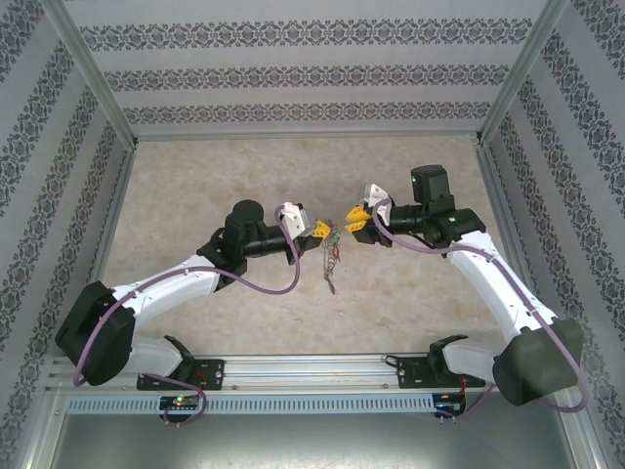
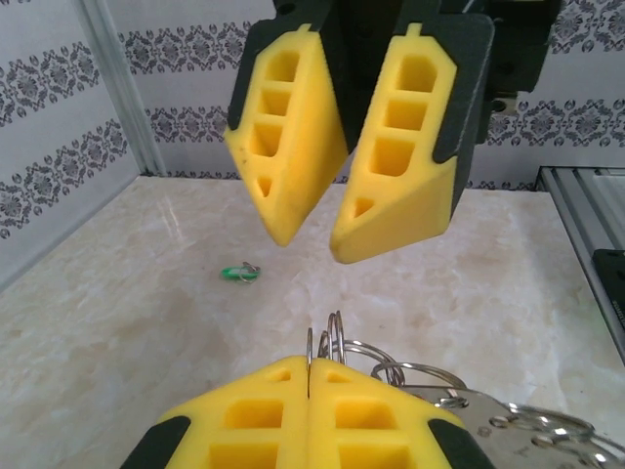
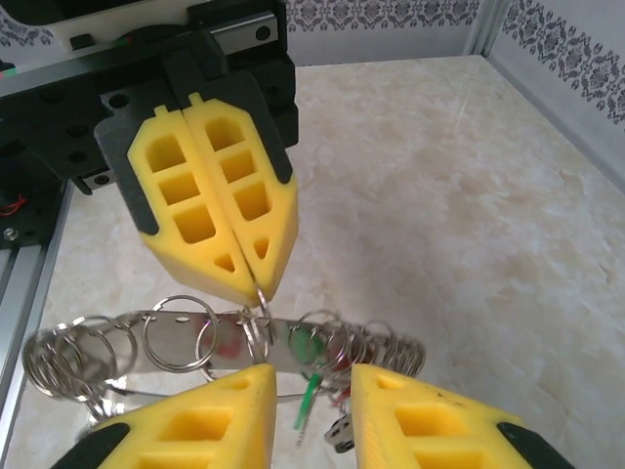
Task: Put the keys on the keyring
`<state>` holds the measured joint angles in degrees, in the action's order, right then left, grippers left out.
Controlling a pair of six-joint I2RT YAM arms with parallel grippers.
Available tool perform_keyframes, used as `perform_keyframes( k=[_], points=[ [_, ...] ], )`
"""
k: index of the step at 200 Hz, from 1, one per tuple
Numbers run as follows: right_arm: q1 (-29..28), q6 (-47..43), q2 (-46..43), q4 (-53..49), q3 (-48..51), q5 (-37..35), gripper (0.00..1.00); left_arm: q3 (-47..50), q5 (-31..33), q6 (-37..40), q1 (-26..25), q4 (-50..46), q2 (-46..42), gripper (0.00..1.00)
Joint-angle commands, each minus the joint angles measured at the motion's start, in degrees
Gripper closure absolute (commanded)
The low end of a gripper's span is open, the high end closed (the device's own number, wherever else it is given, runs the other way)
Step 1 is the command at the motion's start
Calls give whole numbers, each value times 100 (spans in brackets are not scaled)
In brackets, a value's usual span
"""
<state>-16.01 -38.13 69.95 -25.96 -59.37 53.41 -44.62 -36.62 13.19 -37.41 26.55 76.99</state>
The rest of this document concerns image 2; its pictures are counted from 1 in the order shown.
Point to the aluminium mounting rail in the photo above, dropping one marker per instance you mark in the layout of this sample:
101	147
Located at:
576	205

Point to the aluminium frame post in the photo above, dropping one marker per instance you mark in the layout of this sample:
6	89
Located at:
122	88

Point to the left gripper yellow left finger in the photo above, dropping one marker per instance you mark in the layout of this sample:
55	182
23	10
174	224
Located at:
220	405

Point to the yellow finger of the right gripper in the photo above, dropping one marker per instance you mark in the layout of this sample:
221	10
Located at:
386	215
312	161

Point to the green key tag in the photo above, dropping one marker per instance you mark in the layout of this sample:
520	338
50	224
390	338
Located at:
234	273

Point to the metal keyring holder with rings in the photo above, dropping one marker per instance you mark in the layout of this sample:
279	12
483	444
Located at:
488	415

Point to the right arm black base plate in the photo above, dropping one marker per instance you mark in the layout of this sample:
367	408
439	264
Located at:
612	293

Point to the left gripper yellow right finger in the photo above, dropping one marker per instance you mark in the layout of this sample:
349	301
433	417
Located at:
322	439

